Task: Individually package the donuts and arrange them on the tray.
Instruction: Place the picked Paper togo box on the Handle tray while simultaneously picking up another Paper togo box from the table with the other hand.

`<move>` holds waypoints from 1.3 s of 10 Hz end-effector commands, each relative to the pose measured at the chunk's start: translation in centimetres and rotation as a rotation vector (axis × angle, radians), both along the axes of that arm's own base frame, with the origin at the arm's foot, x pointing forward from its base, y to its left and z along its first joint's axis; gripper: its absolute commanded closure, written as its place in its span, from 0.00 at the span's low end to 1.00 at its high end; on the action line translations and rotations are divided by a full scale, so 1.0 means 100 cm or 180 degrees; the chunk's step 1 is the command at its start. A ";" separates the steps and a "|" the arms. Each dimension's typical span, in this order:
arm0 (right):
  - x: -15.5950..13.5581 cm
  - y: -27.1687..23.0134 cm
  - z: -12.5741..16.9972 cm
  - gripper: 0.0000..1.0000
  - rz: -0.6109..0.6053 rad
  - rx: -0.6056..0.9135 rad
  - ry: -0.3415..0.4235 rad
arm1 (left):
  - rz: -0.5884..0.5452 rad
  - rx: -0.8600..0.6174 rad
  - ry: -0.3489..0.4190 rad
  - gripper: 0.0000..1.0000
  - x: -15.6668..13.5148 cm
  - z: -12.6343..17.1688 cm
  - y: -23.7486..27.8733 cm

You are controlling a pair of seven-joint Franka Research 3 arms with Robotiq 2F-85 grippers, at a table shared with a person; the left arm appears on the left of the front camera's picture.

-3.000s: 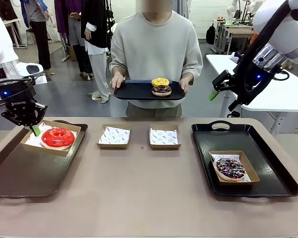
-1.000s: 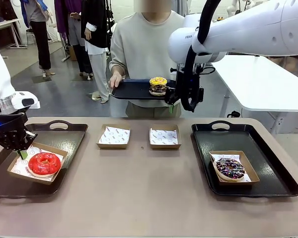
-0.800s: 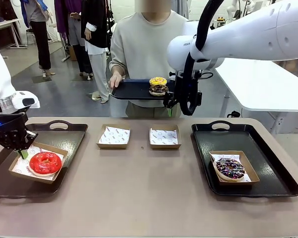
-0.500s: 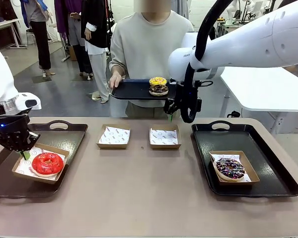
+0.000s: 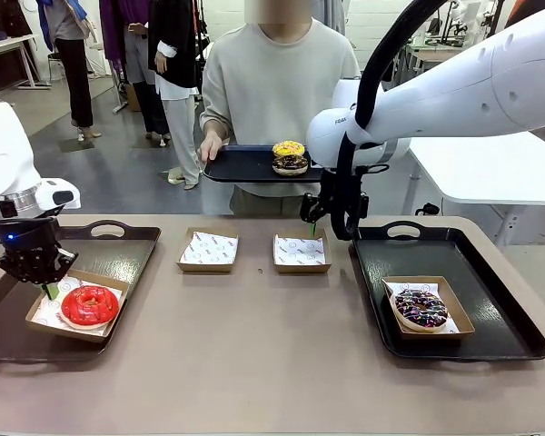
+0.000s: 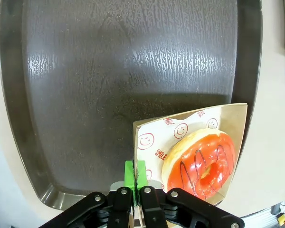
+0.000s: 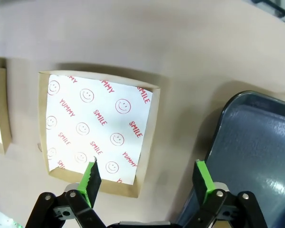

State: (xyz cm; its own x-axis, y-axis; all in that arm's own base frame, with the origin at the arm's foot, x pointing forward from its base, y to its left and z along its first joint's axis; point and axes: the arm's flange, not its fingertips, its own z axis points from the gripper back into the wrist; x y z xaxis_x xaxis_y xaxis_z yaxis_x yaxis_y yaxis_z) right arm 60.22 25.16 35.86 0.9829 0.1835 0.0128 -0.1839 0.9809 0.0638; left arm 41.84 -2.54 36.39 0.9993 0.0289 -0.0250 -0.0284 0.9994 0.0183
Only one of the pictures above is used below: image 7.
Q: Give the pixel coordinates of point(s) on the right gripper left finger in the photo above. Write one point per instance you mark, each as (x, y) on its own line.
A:
(88, 187)

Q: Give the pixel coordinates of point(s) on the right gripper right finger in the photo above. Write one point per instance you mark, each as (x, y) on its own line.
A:
(204, 183)

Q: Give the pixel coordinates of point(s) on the brown cardboard food box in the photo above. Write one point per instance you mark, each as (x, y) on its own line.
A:
(123, 190)
(5, 107)

